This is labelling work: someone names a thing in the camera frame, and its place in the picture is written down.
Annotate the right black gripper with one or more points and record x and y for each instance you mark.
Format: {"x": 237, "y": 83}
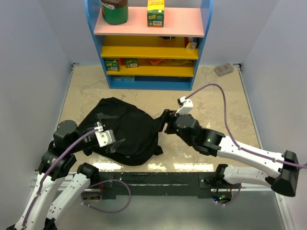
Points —
{"x": 171, "y": 118}

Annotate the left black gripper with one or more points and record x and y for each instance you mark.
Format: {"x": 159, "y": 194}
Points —
{"x": 101, "y": 115}

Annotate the black backpack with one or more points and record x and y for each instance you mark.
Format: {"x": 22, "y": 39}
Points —
{"x": 140, "y": 130}

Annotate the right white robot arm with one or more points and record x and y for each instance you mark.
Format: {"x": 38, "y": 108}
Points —
{"x": 278, "y": 171}

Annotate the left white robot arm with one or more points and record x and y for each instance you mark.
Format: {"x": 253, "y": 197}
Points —
{"x": 45, "y": 209}

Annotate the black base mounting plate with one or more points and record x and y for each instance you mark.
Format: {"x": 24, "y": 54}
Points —
{"x": 199, "y": 184}

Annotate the left small green box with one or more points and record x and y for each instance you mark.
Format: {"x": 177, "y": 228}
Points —
{"x": 112, "y": 65}

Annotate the small green box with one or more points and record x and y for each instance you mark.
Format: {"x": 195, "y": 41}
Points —
{"x": 131, "y": 62}
{"x": 112, "y": 65}

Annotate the orange yellow snack packets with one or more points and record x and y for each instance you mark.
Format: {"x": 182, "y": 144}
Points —
{"x": 169, "y": 62}

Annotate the right small green box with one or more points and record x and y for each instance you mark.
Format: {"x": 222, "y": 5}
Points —
{"x": 131, "y": 62}

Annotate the blue shelf unit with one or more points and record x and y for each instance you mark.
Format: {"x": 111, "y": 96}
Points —
{"x": 134, "y": 39}

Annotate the grey red packet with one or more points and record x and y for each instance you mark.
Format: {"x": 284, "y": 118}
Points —
{"x": 223, "y": 69}

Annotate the yellow green carton box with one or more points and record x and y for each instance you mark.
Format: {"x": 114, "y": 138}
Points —
{"x": 155, "y": 13}

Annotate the green cylindrical canister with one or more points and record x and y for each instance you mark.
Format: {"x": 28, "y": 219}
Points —
{"x": 115, "y": 12}

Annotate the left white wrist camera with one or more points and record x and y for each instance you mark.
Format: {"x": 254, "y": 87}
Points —
{"x": 104, "y": 137}

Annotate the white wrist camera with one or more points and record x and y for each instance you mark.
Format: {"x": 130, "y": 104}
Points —
{"x": 185, "y": 106}
{"x": 104, "y": 137}

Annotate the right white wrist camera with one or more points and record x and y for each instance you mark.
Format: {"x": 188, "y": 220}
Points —
{"x": 185, "y": 106}

